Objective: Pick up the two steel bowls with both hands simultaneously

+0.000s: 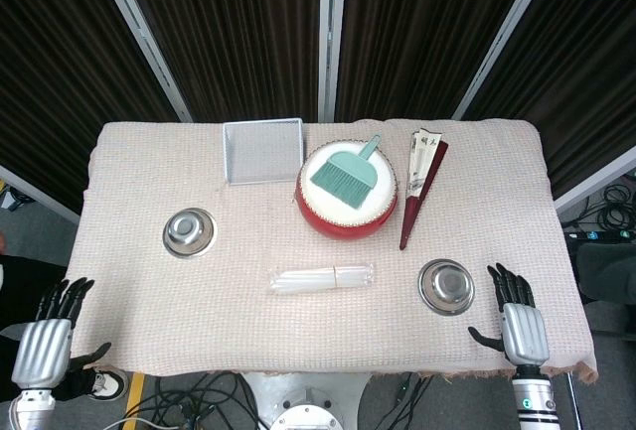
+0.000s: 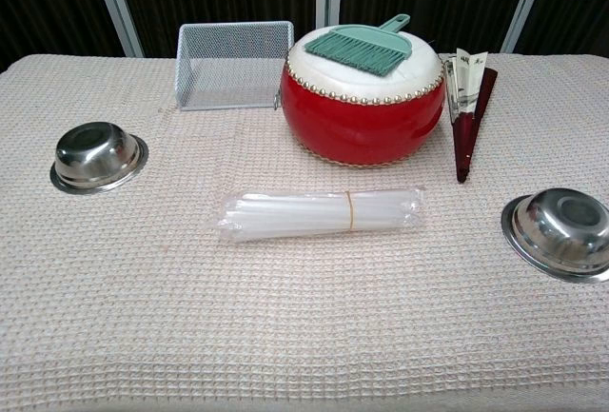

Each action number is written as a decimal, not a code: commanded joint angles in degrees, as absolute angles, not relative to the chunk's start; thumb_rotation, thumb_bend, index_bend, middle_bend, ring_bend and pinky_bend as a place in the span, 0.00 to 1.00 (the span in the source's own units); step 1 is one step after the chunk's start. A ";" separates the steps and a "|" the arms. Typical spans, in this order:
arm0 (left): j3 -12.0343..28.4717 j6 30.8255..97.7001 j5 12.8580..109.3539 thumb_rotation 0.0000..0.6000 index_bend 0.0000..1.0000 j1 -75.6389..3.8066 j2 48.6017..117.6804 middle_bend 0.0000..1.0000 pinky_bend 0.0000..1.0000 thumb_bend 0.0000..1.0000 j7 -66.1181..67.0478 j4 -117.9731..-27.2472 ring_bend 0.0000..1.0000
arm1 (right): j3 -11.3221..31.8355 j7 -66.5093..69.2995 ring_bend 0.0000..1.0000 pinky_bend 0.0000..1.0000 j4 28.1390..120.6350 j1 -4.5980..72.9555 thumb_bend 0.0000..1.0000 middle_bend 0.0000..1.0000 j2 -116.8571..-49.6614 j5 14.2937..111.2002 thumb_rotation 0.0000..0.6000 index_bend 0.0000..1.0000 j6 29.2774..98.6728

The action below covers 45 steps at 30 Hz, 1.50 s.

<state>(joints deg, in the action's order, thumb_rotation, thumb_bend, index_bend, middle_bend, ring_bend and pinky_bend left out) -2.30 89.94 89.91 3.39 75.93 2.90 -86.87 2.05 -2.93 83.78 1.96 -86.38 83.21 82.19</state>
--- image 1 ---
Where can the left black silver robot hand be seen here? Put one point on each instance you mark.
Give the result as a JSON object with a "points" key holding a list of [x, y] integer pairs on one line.
{"points": [[42, 350]]}

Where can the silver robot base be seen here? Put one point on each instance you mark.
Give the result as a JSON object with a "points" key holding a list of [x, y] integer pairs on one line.
{"points": [[308, 410]]}

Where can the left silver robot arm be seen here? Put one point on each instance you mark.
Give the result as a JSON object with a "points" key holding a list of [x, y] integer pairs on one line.
{"points": [[25, 410]]}

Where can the aluminium partition post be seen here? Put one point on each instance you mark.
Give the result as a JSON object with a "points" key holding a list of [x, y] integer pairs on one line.
{"points": [[35, 194], [144, 38], [502, 38], [596, 184], [332, 28]]}

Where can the thin rubber band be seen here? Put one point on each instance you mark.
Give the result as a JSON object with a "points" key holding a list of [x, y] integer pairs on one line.
{"points": [[336, 276]]}

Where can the stainless steel bowl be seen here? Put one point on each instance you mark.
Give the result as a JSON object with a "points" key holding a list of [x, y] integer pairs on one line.
{"points": [[189, 231], [445, 286]]}

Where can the black power strip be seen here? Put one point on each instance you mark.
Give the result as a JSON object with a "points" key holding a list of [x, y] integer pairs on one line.
{"points": [[601, 236]]}

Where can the dark red folding fan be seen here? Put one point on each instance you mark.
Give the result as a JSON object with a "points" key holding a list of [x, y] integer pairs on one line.
{"points": [[415, 206]]}

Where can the black chair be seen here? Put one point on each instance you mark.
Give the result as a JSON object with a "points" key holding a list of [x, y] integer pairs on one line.
{"points": [[608, 271]]}

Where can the green hand brush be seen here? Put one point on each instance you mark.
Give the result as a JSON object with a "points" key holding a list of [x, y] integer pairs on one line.
{"points": [[343, 177]]}

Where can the bundle of clear straws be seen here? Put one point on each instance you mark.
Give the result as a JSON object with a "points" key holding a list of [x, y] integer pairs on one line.
{"points": [[308, 278]]}

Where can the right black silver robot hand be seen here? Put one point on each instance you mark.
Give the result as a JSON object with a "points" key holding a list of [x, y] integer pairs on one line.
{"points": [[524, 335]]}

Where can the red drum white skin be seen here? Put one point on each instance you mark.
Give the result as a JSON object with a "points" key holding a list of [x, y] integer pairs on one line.
{"points": [[348, 224]]}

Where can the dark pleated partition panel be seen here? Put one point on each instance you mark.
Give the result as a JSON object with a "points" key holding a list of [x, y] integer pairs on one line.
{"points": [[238, 28], [422, 28], [586, 52], [49, 52]]}

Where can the black trousers leg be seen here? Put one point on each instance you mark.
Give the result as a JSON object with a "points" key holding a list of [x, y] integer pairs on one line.
{"points": [[25, 286]]}

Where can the white sneaker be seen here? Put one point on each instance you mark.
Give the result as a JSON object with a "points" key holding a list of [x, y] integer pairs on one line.
{"points": [[109, 384]]}

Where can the beige waffle tablecloth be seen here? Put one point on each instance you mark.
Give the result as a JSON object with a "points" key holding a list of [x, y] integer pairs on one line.
{"points": [[149, 311]]}

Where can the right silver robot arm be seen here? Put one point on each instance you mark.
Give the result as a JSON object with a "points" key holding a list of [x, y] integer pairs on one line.
{"points": [[534, 400]]}

